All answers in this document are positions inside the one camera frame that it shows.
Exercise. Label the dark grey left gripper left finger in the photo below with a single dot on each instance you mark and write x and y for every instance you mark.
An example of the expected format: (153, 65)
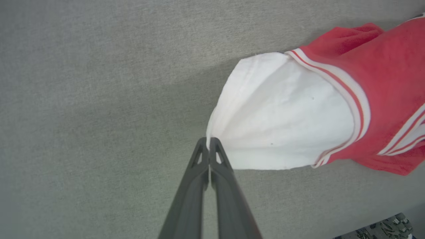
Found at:
(189, 199)

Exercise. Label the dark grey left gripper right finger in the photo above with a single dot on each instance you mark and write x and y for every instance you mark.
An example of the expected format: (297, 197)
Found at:
(232, 205)

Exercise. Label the red and white shirt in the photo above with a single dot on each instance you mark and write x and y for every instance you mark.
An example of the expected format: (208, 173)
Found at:
(382, 83)

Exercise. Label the grey fabric sofa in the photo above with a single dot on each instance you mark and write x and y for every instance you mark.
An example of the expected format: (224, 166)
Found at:
(99, 116)

